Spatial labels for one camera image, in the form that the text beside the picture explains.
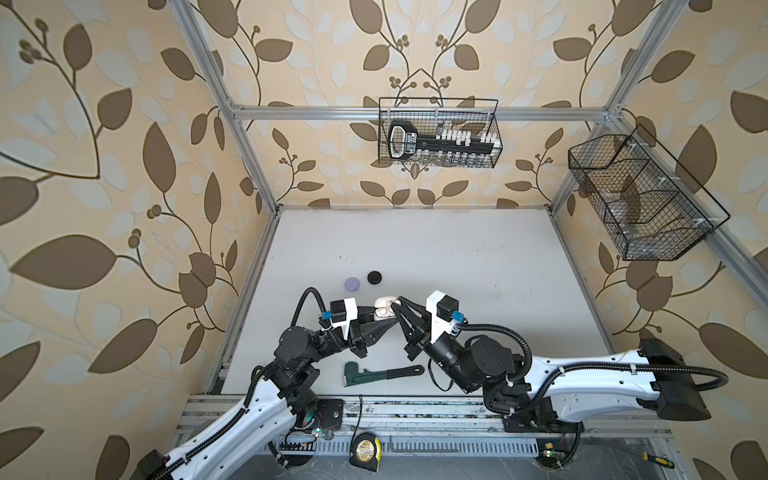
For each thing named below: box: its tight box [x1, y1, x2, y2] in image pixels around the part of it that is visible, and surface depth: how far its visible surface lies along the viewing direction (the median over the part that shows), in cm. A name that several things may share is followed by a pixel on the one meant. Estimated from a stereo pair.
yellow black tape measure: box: [349, 432, 383, 472], surface depth 69 cm
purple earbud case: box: [344, 277, 361, 292], surface depth 101 cm
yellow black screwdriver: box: [642, 452, 675, 469], surface depth 69 cm
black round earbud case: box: [367, 270, 382, 285], surface depth 101 cm
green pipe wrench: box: [343, 362, 425, 387], surface depth 82 cm
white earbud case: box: [374, 296, 402, 320], surface depth 59 cm
